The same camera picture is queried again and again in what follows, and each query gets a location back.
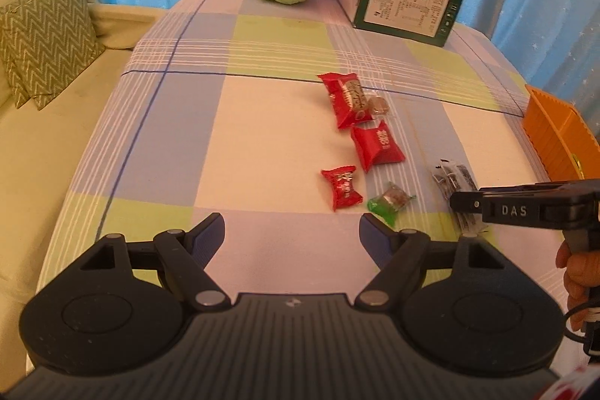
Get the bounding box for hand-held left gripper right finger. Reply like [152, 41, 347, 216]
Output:
[354, 215, 507, 312]

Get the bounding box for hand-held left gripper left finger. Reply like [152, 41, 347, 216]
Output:
[79, 213, 234, 312]

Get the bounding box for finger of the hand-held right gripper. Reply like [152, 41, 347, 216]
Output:
[449, 182, 563, 213]

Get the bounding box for clear packet dark print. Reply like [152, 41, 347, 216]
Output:
[431, 161, 489, 238]

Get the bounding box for green candy red centre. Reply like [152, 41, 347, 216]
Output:
[367, 182, 417, 225]

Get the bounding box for small red candy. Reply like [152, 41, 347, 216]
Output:
[321, 166, 364, 212]

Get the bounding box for orange plastic basket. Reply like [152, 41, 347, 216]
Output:
[522, 84, 594, 181]

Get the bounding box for red pillow candy box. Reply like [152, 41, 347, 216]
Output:
[351, 121, 406, 172]

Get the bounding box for clear brown candy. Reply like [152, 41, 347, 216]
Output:
[366, 93, 393, 118]

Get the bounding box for red snack packet nut window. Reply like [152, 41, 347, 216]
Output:
[318, 72, 372, 130]

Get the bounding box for person's right hand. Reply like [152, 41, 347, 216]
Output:
[555, 241, 600, 331]

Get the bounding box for plaid tablecloth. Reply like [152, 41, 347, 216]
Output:
[40, 0, 587, 302]

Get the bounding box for red white printed clothing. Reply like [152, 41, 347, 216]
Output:
[547, 366, 600, 400]

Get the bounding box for pale green sofa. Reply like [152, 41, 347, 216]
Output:
[0, 0, 160, 382]

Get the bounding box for green zigzag pillow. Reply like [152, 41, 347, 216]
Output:
[0, 0, 107, 110]
[0, 55, 33, 109]

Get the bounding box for black cable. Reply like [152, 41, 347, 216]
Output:
[561, 305, 600, 356]

